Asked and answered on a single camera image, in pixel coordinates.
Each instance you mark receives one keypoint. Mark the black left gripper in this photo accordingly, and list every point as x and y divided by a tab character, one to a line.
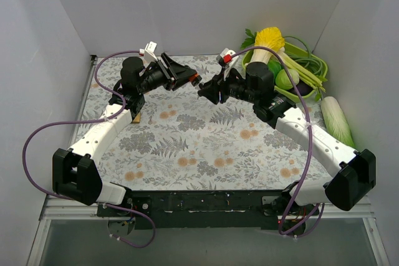
168	71

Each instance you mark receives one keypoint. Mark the round green cabbage toy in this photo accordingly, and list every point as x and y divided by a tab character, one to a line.
282	80

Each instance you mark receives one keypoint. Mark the green long beans toy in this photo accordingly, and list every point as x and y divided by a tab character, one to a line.
306	60

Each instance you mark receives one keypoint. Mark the large brass padlock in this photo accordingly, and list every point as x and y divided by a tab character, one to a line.
137	118

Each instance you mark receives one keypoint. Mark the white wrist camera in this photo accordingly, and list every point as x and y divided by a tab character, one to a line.
226	61
148	53

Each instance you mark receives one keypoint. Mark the green napa cabbage toy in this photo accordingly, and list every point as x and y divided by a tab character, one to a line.
335	121

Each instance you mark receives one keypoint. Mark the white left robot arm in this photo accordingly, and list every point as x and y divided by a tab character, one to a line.
74	171

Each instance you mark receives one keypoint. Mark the orange and black padlock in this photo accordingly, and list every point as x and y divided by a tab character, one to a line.
195	80

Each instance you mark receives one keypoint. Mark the floral patterned table mat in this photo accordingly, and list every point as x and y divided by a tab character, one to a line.
184	142

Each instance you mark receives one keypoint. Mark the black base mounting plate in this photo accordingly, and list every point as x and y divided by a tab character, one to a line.
202	209

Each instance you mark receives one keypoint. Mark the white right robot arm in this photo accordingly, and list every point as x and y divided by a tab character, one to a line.
352	174

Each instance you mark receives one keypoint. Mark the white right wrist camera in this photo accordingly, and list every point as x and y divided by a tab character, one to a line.
226	61

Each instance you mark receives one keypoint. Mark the green parsley leaf toy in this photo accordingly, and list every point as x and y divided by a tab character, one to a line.
249	40

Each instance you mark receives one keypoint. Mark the green plastic basket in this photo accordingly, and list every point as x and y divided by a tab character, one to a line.
291	94

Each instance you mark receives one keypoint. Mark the dark green vegetable toy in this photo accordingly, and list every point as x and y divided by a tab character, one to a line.
274	66

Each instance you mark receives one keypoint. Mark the pale celery stalks toy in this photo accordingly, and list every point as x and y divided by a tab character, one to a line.
306	76

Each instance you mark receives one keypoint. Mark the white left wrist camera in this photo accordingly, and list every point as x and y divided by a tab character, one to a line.
148	53

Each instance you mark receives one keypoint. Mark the aluminium frame rail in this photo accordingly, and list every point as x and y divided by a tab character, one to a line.
202	228

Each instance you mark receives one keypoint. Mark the purple eggplant toy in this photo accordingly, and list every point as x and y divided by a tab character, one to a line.
304	89

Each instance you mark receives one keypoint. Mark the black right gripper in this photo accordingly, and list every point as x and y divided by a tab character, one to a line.
221	87

